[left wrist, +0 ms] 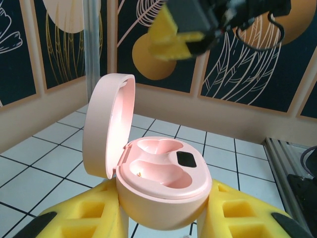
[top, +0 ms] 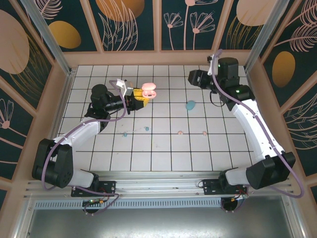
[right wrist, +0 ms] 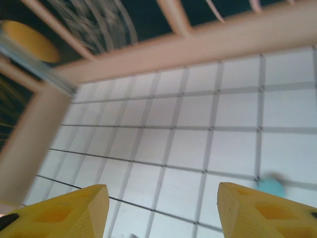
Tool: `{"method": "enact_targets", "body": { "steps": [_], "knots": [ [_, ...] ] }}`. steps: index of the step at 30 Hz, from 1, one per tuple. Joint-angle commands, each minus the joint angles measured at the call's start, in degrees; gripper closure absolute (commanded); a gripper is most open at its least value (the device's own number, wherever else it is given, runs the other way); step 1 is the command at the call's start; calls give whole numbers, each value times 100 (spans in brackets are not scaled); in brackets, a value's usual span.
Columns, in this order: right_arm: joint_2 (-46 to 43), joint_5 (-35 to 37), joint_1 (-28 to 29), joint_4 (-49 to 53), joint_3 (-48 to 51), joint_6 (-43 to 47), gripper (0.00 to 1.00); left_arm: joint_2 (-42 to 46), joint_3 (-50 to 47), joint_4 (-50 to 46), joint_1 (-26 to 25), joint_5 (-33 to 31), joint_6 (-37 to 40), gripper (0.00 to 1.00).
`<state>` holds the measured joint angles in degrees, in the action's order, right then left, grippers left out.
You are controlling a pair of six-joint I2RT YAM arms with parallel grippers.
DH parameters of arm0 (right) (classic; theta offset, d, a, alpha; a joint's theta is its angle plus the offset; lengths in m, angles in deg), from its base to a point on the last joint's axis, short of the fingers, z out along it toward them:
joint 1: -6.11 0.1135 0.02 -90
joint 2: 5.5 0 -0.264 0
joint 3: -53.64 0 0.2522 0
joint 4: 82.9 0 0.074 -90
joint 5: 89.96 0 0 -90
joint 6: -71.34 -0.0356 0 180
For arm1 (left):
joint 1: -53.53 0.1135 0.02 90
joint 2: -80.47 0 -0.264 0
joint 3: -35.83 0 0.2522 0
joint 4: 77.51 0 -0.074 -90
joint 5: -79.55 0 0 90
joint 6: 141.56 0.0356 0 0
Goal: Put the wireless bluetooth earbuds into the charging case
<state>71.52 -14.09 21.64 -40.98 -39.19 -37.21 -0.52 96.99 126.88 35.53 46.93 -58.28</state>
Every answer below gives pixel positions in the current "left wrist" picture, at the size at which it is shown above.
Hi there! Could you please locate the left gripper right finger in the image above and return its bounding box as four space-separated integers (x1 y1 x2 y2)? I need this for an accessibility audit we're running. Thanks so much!
190 178 317 238

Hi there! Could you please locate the pink soft toy piece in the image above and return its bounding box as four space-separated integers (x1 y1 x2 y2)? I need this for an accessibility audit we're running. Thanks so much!
82 72 213 230

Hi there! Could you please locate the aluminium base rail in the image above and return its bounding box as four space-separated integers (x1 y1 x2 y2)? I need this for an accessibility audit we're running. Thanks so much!
262 137 317 219

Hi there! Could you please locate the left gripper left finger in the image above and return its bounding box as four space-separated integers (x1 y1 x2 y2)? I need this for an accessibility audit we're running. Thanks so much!
9 179 129 238

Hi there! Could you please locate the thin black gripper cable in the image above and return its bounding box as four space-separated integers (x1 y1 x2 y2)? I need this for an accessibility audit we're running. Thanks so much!
234 11 285 53

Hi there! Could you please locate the black wire loop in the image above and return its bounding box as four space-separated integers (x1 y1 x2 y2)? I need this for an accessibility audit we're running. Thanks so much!
300 145 317 179

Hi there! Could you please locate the aluminium corner post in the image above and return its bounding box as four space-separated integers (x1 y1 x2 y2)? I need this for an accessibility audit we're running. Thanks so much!
83 0 103 110

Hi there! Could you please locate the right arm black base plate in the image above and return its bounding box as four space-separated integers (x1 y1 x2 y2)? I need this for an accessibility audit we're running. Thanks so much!
287 173 317 238

